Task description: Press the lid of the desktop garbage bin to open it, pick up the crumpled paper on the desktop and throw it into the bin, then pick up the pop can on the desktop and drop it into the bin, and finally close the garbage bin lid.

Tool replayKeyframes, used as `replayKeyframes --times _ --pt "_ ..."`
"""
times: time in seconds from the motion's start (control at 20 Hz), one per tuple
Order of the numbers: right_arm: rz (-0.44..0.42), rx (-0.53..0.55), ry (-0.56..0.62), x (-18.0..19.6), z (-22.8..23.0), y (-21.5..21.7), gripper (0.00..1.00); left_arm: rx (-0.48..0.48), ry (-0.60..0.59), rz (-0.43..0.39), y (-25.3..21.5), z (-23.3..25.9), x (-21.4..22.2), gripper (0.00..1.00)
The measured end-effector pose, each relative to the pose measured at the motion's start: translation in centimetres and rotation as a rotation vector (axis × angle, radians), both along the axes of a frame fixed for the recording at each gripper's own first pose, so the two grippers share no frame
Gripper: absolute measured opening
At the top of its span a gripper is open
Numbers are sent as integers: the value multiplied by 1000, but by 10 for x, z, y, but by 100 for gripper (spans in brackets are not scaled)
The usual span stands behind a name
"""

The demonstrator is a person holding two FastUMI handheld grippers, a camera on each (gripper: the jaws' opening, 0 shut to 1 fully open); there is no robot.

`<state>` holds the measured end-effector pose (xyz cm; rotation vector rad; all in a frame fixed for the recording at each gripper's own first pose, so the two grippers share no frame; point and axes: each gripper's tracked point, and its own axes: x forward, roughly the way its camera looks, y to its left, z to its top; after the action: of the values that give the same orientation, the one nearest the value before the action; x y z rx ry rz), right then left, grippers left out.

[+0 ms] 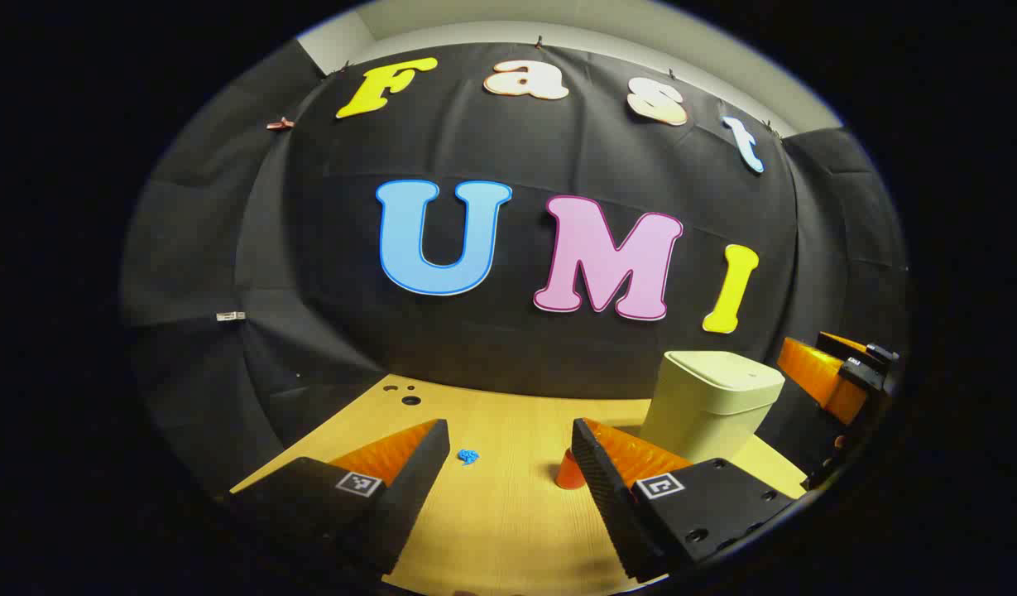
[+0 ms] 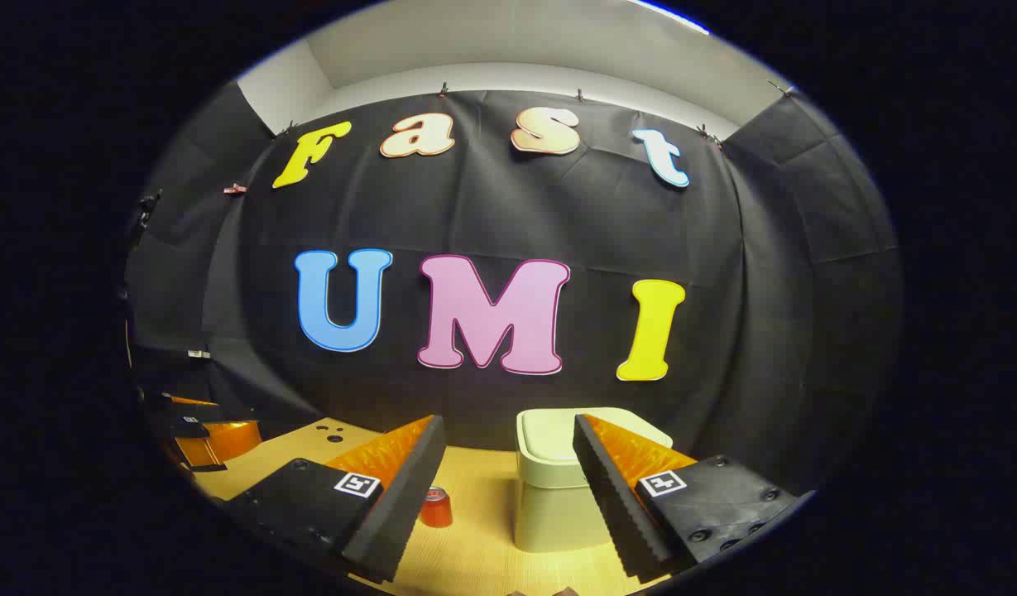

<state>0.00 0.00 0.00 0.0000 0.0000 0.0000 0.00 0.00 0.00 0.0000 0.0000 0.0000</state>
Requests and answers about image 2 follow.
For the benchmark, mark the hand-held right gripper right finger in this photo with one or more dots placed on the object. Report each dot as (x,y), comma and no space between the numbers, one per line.
(607,497)

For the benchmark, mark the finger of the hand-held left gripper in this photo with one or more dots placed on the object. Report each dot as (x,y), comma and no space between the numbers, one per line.
(195,411)
(227,439)

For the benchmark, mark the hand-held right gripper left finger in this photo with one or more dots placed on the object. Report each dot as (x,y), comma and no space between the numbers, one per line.
(409,497)

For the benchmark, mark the orange pop can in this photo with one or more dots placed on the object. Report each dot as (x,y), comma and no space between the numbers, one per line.
(435,507)

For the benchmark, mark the green desktop garbage bin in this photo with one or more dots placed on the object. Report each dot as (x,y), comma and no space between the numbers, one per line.
(558,463)

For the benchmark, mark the wooden desktop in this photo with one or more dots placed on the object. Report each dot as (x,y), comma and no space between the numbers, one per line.
(483,530)

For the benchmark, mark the small pink cloth clip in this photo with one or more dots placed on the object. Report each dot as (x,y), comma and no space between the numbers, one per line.
(235,189)

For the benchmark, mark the black backdrop cloth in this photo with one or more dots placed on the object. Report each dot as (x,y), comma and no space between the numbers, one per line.
(491,215)

